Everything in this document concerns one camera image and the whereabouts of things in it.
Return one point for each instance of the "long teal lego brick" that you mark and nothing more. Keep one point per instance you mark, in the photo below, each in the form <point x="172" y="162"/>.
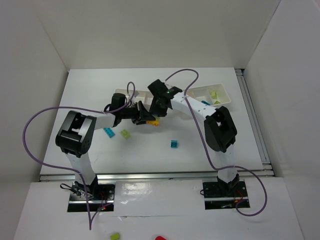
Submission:
<point x="110" y="133"/>

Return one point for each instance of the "right white compartment tray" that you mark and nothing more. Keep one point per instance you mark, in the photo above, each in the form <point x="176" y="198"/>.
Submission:
<point x="192" y="101"/>

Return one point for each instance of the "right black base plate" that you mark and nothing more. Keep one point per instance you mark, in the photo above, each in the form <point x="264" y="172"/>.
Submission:
<point x="215" y="198"/>

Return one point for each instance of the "teal arch lego piece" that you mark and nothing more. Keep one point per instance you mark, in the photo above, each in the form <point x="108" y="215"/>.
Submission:
<point x="206" y="103"/>

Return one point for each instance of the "green brick on floor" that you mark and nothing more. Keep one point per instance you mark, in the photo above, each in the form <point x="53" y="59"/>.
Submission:
<point x="115" y="236"/>

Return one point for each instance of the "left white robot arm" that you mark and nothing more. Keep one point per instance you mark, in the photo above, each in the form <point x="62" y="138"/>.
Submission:
<point x="76" y="134"/>

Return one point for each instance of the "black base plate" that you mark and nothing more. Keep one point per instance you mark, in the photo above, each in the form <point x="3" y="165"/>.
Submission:
<point x="215" y="198"/>
<point x="101" y="200"/>

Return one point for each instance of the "small teal lego brick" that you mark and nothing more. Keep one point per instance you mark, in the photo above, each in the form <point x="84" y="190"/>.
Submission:
<point x="174" y="144"/>

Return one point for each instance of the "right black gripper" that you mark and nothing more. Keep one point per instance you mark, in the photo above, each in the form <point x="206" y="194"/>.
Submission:
<point x="155" y="110"/>

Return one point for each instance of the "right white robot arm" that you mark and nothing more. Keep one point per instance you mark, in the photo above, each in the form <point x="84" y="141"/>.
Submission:
<point x="219" y="128"/>

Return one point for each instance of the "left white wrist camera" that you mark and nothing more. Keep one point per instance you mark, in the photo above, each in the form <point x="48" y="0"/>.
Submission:
<point x="133" y="95"/>

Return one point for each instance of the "left white compartment tray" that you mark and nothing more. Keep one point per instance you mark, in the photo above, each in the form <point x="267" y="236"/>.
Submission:
<point x="145" y="96"/>

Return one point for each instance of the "white compartment tray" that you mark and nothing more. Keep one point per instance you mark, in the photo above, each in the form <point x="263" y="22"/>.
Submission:
<point x="192" y="101"/>
<point x="145" y="96"/>

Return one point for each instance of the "aluminium front rail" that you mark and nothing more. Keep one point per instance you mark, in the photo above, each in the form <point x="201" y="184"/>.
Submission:
<point x="134" y="176"/>

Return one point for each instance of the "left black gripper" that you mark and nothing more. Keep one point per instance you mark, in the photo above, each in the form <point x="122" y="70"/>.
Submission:
<point x="140" y="112"/>

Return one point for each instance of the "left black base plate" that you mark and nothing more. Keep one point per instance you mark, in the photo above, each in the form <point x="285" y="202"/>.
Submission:
<point x="101" y="200"/>

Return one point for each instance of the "long light green brick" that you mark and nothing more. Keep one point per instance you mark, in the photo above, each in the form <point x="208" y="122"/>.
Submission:
<point x="125" y="134"/>

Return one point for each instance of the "aluminium side rail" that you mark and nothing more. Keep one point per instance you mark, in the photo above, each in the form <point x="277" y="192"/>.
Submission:
<point x="267" y="166"/>

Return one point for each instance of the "red object at edge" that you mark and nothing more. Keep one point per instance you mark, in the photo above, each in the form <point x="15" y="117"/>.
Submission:
<point x="160" y="238"/>

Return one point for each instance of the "light green lego brick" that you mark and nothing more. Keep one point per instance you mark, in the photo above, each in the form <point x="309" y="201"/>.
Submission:
<point x="213" y="95"/>

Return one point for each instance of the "yellow curved lego brick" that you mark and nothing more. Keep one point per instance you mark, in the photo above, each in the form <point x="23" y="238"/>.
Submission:
<point x="152" y="122"/>

